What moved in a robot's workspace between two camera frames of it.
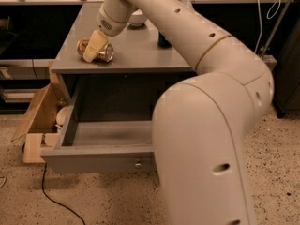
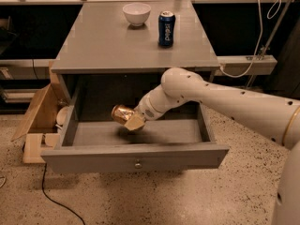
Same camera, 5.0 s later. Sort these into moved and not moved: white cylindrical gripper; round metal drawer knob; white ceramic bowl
Moved: white cylindrical gripper
Not moved: white ceramic bowl; round metal drawer knob
